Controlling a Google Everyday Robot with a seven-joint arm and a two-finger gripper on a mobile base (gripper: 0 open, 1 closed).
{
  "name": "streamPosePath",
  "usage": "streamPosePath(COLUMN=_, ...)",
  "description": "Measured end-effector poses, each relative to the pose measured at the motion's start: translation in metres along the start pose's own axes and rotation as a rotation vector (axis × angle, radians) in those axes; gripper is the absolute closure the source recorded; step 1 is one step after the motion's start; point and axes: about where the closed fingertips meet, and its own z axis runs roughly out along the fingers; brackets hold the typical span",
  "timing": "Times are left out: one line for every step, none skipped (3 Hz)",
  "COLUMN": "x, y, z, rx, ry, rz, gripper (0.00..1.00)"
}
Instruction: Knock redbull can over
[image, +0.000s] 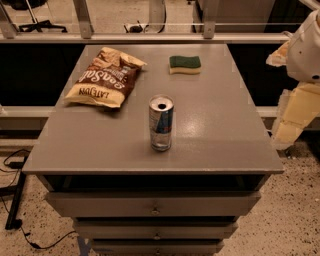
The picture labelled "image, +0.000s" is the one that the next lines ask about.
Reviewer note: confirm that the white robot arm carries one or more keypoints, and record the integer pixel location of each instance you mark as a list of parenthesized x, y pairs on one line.
[(297, 108)]

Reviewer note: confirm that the red bull can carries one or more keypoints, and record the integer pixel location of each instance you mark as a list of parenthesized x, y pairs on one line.
[(161, 109)]

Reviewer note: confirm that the grey drawer cabinet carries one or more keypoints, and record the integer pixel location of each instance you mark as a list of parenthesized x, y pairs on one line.
[(170, 171)]

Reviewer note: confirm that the green yellow sponge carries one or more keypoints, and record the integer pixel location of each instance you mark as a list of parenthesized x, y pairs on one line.
[(184, 65)]

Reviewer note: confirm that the sea salt chips bag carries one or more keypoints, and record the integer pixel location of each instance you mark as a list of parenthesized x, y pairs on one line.
[(108, 80)]

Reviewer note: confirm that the top drawer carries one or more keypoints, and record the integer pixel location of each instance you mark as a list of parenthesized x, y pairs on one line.
[(153, 204)]

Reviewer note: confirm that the drawer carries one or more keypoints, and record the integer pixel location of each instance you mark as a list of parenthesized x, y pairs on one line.
[(158, 229), (157, 247), (153, 204)]

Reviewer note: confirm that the middle drawer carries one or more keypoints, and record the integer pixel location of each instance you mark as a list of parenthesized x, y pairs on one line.
[(158, 229)]

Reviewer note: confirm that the bottom drawer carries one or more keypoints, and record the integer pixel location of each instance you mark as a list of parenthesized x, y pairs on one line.
[(157, 247)]

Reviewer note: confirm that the black chair base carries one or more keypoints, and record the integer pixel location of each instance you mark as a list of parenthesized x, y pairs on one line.
[(37, 25)]

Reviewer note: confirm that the black metal stand leg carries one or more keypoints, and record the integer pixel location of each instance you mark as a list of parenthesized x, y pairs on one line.
[(16, 192)]

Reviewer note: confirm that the metal railing frame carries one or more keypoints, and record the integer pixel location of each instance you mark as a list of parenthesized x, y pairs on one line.
[(130, 22)]

